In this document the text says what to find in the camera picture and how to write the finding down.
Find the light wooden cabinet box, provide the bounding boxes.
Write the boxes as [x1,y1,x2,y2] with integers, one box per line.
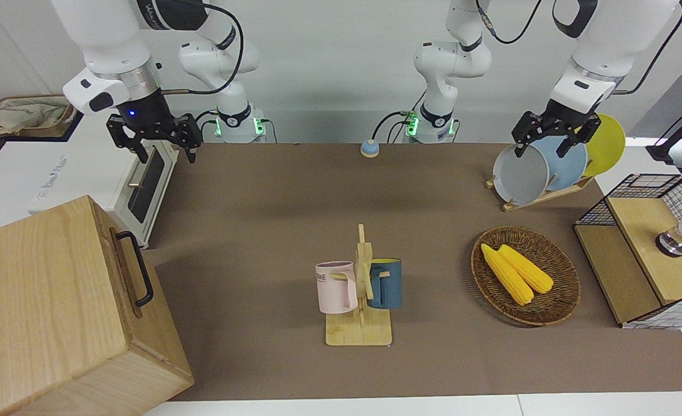
[0,195,195,416]

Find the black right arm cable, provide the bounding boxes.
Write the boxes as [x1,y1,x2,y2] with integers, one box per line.
[159,0,244,96]

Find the pink mug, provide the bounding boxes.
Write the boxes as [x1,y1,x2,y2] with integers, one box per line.
[315,261,358,315]

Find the dark blue mug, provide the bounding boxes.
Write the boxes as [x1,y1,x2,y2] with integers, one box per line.
[368,258,403,310]

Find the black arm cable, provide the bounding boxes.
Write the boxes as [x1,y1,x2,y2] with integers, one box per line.
[477,0,544,45]
[159,0,244,96]
[616,0,682,96]

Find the grey plate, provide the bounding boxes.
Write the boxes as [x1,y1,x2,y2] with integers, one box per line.
[492,143,551,206]

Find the black base cables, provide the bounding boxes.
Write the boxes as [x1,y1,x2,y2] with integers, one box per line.
[373,110,417,144]
[194,110,220,142]

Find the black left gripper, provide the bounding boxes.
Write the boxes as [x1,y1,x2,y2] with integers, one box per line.
[511,98,603,159]

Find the white toaster oven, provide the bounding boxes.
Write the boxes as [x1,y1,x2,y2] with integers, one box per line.
[28,116,180,250]

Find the yellow plate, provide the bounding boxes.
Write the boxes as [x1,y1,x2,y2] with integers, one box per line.
[581,113,627,177]

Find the wire grid shelf with boards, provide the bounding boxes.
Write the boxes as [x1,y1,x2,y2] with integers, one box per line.
[573,173,682,330]

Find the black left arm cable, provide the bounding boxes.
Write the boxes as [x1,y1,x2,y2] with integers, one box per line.
[616,0,682,96]
[477,0,544,45]

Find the black stand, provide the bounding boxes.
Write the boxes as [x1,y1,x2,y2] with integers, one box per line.
[646,95,682,162]

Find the wooden plate rack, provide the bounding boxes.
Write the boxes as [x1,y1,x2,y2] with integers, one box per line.
[485,175,596,213]

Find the brown box with beige bag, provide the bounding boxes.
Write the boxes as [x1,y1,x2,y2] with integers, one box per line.
[0,94,84,157]

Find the brown table mat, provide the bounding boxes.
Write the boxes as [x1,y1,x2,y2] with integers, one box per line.
[142,142,682,402]

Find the brown wicker basket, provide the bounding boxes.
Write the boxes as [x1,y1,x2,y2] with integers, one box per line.
[471,226,581,327]

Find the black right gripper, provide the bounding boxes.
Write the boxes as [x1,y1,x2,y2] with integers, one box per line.
[107,92,203,164]

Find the wooden mug tree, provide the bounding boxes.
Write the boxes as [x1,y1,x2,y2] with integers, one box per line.
[325,224,393,347]

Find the yellow corn cob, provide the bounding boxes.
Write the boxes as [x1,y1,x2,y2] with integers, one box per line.
[498,244,554,294]
[480,243,535,306]

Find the wooden drawer with black handle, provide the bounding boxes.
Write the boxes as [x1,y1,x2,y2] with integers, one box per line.
[109,227,155,320]

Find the light blue plate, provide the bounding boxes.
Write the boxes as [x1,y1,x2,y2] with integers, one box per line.
[535,136,589,192]

